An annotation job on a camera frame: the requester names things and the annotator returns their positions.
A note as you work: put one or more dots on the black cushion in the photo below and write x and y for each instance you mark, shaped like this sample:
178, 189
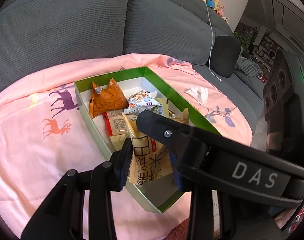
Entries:
225, 55

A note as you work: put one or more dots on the yellow rice cracker packet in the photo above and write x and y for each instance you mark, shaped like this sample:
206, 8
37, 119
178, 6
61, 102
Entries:
147, 160

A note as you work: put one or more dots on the green cardboard box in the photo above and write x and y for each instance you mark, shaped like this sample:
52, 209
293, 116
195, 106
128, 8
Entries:
182, 97

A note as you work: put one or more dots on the grey striped cloth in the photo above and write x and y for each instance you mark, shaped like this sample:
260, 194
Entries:
248, 67

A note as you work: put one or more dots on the dark display shelf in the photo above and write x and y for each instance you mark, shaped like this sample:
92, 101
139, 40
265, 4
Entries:
265, 51

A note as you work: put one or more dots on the grey sofa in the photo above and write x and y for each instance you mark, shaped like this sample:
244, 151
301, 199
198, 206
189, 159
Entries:
79, 25

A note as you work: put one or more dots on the silver peanut snack packet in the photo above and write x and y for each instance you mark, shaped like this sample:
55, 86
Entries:
139, 102

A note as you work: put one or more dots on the pink printed blanket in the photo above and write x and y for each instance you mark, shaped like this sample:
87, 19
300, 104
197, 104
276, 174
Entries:
36, 155

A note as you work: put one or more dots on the orange snack packet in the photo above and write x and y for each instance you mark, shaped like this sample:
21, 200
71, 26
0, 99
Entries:
106, 102

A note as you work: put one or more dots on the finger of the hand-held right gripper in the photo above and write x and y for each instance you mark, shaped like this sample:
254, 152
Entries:
162, 130

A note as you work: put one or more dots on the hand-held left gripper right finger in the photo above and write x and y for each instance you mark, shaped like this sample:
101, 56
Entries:
177, 177

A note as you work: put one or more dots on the crumpled white tissue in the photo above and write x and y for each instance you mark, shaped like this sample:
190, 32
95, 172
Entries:
197, 93

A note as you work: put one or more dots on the green potted plant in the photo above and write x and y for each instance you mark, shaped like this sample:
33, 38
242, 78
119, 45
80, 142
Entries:
245, 38

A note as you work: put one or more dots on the small beige snack packet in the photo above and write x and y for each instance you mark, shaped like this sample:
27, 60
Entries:
118, 123

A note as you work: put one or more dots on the brown panel with round holes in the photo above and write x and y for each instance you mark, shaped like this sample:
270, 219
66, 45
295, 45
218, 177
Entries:
279, 80

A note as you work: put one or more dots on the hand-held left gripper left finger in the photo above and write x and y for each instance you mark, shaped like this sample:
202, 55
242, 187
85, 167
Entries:
125, 165

